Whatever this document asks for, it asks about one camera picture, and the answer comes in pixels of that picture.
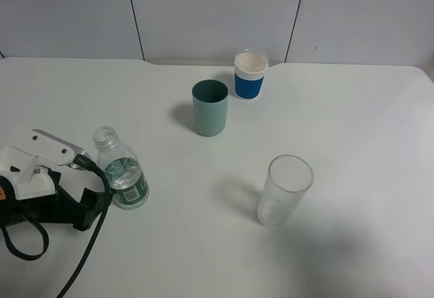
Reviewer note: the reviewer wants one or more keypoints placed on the teal plastic cup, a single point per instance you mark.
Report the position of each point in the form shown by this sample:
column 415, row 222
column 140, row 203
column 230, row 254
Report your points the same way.
column 210, row 103

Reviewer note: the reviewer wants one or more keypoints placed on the blue and white paper cup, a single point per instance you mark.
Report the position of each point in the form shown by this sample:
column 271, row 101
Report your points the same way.
column 250, row 68

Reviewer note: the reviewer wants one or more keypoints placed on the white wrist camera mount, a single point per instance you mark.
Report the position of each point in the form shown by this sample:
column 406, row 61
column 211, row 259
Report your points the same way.
column 26, row 157

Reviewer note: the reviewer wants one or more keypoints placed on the clear drinking glass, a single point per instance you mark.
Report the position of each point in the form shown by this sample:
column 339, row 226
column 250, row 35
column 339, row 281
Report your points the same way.
column 289, row 177

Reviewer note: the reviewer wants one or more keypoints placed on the clear plastic water bottle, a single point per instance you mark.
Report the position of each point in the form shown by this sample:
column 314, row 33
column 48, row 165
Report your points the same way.
column 121, row 168

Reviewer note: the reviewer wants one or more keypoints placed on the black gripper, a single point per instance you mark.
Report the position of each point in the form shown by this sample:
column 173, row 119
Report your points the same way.
column 57, row 208

